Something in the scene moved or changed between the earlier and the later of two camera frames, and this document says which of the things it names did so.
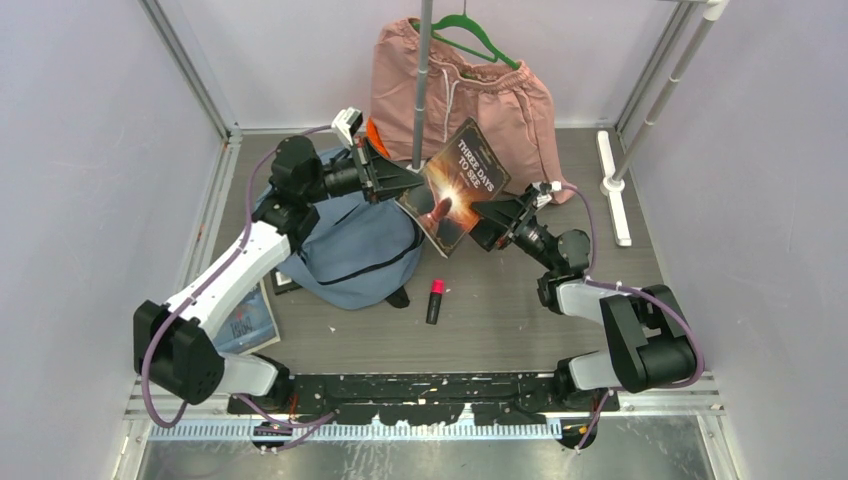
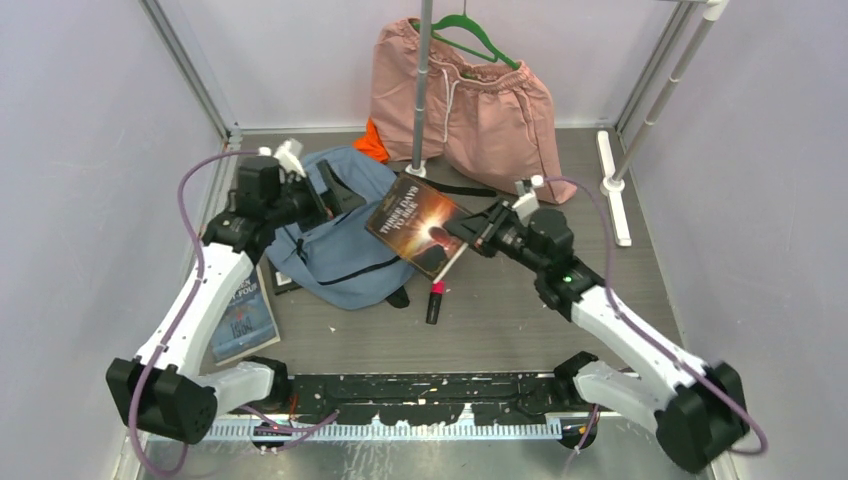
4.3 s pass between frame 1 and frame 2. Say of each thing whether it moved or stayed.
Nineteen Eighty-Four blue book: stayed
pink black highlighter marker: stayed
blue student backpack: stayed
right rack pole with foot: stayed
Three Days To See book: moved
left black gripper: moved
